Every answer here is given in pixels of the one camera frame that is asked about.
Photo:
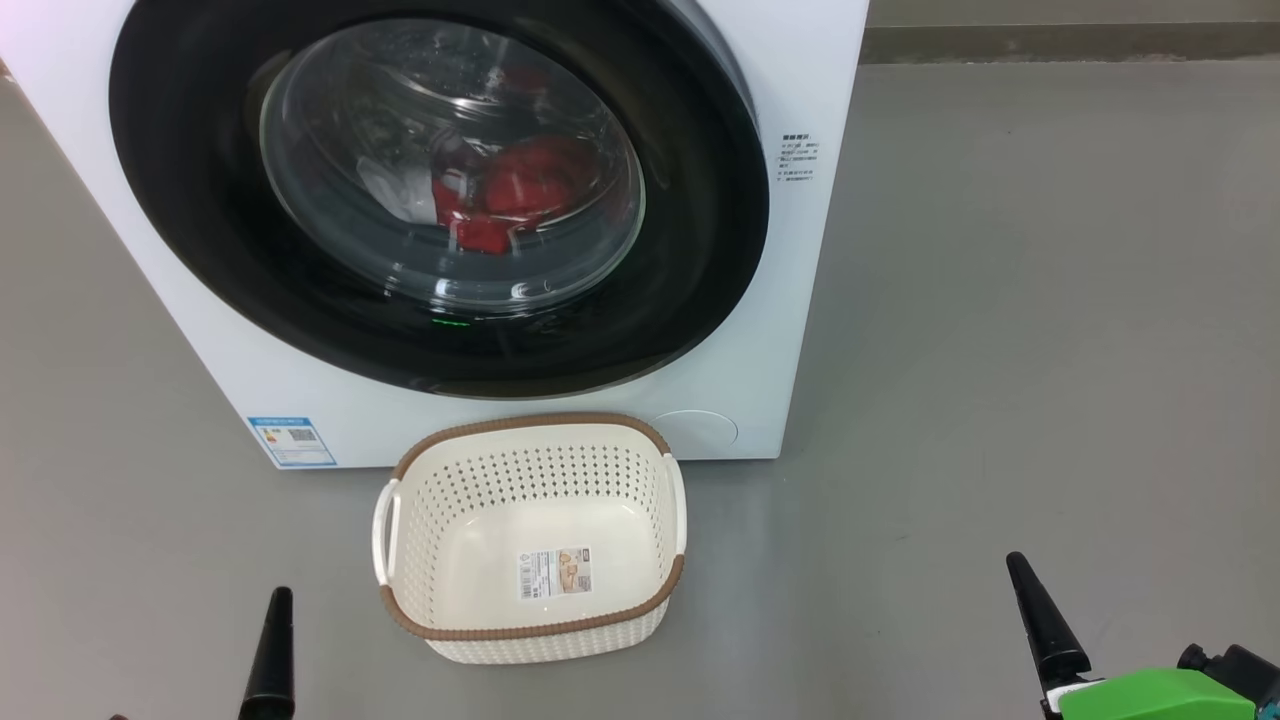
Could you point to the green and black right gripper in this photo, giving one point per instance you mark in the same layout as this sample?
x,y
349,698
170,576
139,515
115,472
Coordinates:
x,y
1160,698

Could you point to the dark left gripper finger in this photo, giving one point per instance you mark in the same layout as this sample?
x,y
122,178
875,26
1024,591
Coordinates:
x,y
270,670

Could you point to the black round glass washer door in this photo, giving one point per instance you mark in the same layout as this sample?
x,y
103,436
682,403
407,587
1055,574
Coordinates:
x,y
180,200

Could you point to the red and white garment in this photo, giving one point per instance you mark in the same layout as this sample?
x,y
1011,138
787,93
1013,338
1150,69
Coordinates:
x,y
530,185

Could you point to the cream perforated basket brown rim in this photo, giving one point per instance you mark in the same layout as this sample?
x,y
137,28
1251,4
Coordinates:
x,y
470,560

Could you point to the printed product label sticker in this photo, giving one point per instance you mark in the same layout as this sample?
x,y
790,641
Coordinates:
x,y
555,573

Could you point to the white front-load washing machine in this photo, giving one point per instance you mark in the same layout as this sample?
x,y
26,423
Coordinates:
x,y
200,330

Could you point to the blue energy label sticker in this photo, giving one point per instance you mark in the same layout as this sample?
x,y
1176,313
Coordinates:
x,y
292,442

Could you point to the round white filter cover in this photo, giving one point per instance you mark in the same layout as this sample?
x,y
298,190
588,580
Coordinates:
x,y
696,432

